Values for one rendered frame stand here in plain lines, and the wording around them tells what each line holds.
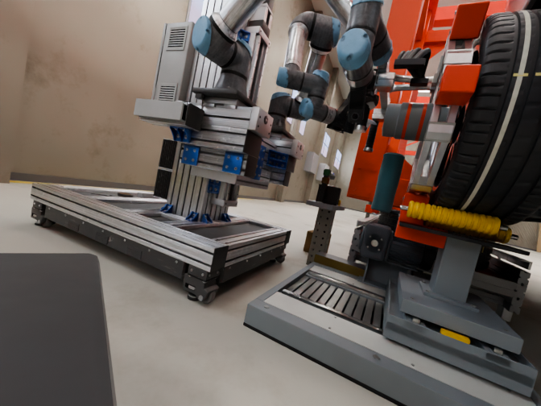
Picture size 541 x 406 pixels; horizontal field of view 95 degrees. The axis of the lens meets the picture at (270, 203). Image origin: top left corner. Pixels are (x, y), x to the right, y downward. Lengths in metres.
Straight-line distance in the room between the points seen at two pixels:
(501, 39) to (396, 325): 0.84
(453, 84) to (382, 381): 0.79
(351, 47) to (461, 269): 0.81
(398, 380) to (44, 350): 0.77
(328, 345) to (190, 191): 0.96
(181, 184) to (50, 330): 1.22
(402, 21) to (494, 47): 1.03
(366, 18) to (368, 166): 0.97
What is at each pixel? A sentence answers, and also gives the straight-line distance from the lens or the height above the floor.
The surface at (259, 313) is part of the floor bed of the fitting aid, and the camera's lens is 0.91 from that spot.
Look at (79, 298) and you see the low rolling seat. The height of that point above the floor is 0.34.
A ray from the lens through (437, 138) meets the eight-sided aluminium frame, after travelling 0.90.
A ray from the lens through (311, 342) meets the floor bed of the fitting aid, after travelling 0.87.
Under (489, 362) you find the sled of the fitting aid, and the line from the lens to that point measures 1.01.
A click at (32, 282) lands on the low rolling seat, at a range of 0.36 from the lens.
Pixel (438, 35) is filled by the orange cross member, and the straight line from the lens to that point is 4.15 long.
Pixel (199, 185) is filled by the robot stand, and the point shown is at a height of 0.41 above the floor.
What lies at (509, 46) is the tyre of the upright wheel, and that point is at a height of 0.95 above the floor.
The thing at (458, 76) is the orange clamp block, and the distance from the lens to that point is 0.84.
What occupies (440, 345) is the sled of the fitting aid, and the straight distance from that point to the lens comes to 0.98.
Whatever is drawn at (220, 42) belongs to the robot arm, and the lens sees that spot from 1.10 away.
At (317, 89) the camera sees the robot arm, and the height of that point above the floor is 0.92.
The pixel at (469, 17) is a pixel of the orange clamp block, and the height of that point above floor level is 1.10.
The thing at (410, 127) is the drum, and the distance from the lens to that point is 1.11.
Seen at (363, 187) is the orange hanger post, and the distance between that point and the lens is 1.58.
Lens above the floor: 0.49
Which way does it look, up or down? 4 degrees down
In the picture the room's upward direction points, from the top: 12 degrees clockwise
